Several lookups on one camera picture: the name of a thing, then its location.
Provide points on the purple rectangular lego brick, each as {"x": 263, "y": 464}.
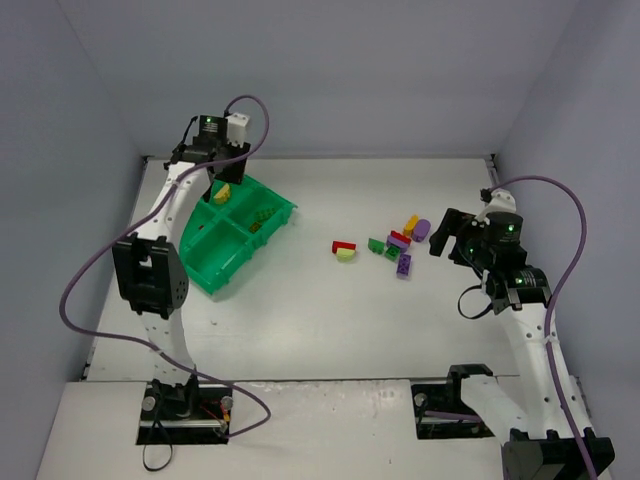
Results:
{"x": 403, "y": 265}

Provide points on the green square lego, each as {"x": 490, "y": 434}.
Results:
{"x": 392, "y": 253}

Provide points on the green curved lego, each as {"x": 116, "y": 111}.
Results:
{"x": 376, "y": 246}

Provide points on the yellow oval lego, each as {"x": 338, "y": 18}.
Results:
{"x": 223, "y": 195}

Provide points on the purple oval lego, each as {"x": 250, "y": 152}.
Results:
{"x": 421, "y": 230}

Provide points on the yellow curved lego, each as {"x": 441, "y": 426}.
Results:
{"x": 410, "y": 225}

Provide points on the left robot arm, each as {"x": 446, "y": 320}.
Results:
{"x": 150, "y": 274}

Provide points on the lime half round lego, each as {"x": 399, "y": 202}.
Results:
{"x": 345, "y": 254}

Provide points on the green compartment tray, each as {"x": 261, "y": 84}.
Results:
{"x": 214, "y": 254}

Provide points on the red lego brick centre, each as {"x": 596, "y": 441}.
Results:
{"x": 336, "y": 245}

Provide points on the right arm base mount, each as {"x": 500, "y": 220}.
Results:
{"x": 438, "y": 417}

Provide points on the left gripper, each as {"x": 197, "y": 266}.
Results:
{"x": 228, "y": 163}

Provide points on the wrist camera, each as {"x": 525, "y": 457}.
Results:
{"x": 237, "y": 127}
{"x": 496, "y": 200}

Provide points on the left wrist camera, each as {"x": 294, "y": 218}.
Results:
{"x": 237, "y": 127}

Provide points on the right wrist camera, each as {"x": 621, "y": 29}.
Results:
{"x": 496, "y": 200}

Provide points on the red long lego brick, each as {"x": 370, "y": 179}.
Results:
{"x": 398, "y": 236}

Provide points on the small olive green lego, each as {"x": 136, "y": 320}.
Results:
{"x": 255, "y": 227}

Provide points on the green lego brick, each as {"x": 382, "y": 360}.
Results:
{"x": 265, "y": 214}

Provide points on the purple curved lego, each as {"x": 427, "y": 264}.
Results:
{"x": 393, "y": 241}

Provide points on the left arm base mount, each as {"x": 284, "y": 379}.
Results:
{"x": 205, "y": 420}

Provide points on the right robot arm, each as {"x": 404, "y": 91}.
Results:
{"x": 549, "y": 436}

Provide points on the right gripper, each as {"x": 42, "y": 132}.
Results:
{"x": 454, "y": 228}

